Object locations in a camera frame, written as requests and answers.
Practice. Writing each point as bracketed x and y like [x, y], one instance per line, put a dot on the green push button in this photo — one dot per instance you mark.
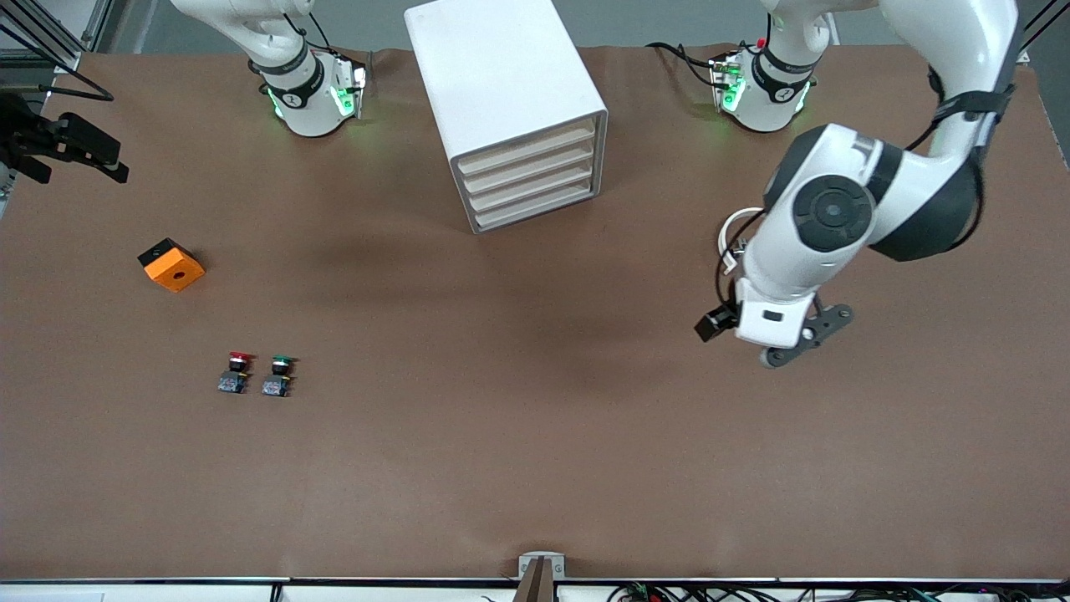
[282, 363]

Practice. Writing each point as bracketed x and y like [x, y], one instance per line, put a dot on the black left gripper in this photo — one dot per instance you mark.
[716, 323]

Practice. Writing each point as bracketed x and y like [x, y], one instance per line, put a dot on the white table edge rail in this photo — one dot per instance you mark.
[167, 589]

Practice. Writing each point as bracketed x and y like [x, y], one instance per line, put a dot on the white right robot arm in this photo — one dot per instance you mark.
[305, 100]

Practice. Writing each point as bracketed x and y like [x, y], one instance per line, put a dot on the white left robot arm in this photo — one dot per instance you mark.
[802, 259]

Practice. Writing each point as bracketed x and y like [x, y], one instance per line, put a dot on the aluminium frame post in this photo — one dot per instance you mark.
[1041, 25]
[58, 38]

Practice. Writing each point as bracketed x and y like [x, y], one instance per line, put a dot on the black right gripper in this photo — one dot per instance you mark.
[23, 134]

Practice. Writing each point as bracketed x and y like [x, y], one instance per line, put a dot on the orange button box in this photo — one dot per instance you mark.
[177, 272]

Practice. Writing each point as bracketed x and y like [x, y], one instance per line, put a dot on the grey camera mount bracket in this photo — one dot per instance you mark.
[542, 562]

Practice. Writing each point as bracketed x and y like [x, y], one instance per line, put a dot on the red push button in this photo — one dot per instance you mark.
[239, 361]

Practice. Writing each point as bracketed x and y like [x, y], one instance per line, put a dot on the brown table mat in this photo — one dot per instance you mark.
[535, 418]

